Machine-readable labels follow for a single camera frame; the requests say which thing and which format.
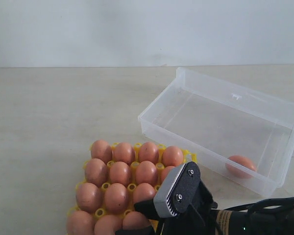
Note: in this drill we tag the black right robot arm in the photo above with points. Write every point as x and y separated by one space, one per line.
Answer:
267 217

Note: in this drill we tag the clear plastic container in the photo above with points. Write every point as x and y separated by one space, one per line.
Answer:
217 119

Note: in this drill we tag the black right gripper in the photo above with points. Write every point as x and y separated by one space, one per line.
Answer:
197 220

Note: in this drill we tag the brown egg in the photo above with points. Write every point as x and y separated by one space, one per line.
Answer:
148 152
89 197
102 150
143 192
96 172
120 173
108 225
172 156
80 223
124 152
165 172
135 220
242 162
116 198
146 172

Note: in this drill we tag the yellow plastic egg tray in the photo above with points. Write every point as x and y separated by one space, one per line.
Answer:
102 211

